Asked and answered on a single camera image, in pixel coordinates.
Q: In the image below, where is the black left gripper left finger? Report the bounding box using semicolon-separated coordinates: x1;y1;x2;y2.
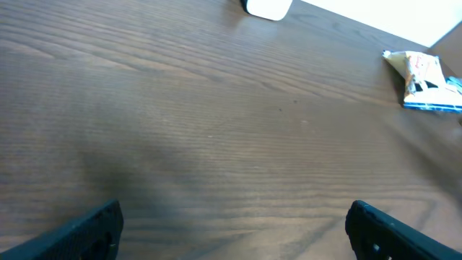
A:
1;199;123;260

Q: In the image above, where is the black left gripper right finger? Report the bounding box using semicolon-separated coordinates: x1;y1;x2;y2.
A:
345;200;461;260

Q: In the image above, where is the yellow wet wipes bag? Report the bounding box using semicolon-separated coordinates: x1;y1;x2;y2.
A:
382;50;461;113

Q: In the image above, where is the blue mouthwash bottle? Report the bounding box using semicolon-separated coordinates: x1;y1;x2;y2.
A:
446;77;462;94

